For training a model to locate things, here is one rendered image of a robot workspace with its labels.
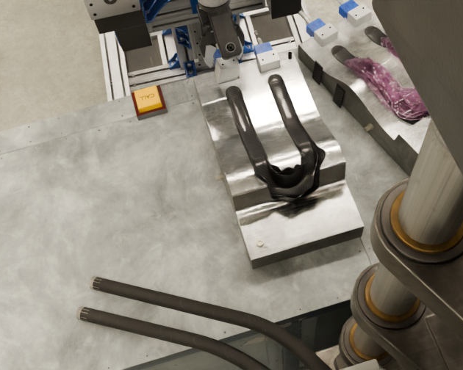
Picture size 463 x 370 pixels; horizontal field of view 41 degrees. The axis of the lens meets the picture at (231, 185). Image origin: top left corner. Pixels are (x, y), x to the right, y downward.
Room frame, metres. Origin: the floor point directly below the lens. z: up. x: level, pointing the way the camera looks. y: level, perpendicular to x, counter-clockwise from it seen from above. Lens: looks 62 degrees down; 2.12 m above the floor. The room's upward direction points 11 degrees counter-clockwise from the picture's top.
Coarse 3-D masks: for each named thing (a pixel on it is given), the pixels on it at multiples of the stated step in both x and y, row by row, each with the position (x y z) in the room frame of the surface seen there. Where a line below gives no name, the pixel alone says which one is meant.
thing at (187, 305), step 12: (96, 288) 0.50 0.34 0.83; (108, 288) 0.49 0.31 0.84; (120, 288) 0.48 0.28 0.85; (132, 288) 0.47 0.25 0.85; (144, 288) 0.47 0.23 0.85; (144, 300) 0.44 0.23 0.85; (156, 300) 0.43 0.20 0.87; (168, 300) 0.42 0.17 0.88; (180, 300) 0.41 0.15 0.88; (192, 300) 0.41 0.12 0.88; (192, 312) 0.38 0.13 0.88; (204, 312) 0.37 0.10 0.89; (216, 312) 0.37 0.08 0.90; (228, 312) 0.36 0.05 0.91; (240, 312) 0.36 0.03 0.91
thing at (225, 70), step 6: (216, 54) 1.00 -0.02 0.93; (216, 60) 0.97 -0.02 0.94; (222, 60) 0.97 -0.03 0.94; (228, 60) 0.97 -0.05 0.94; (234, 60) 0.97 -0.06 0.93; (216, 66) 0.97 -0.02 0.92; (222, 66) 0.95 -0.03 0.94; (228, 66) 0.95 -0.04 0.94; (234, 66) 0.95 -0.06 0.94; (216, 72) 0.96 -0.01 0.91; (222, 72) 0.94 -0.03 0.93; (228, 72) 0.94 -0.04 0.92; (234, 72) 0.95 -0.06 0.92; (216, 78) 0.96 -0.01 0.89; (222, 78) 0.94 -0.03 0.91; (228, 78) 0.94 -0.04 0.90; (234, 78) 0.95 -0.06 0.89
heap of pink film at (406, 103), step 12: (348, 60) 0.96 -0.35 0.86; (360, 60) 0.92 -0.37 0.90; (372, 60) 0.92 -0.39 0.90; (360, 72) 0.88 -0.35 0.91; (372, 72) 0.86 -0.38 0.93; (384, 72) 0.87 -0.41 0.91; (372, 84) 0.84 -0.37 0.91; (384, 84) 0.83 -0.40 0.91; (396, 84) 0.83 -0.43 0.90; (384, 96) 0.81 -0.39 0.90; (396, 96) 0.80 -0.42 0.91; (408, 96) 0.80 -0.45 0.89; (396, 108) 0.78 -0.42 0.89; (408, 108) 0.77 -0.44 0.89; (420, 108) 0.76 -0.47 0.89
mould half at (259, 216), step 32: (256, 64) 0.98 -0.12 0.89; (288, 64) 0.96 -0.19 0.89; (224, 96) 0.90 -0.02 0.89; (256, 96) 0.88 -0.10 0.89; (224, 128) 0.81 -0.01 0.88; (256, 128) 0.79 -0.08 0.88; (320, 128) 0.75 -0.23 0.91; (224, 160) 0.71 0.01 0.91; (288, 160) 0.67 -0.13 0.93; (256, 192) 0.61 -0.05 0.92; (320, 192) 0.61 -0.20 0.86; (256, 224) 0.56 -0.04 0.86; (288, 224) 0.55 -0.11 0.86; (320, 224) 0.53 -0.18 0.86; (352, 224) 0.52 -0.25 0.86; (256, 256) 0.49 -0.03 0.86; (288, 256) 0.49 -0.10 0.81
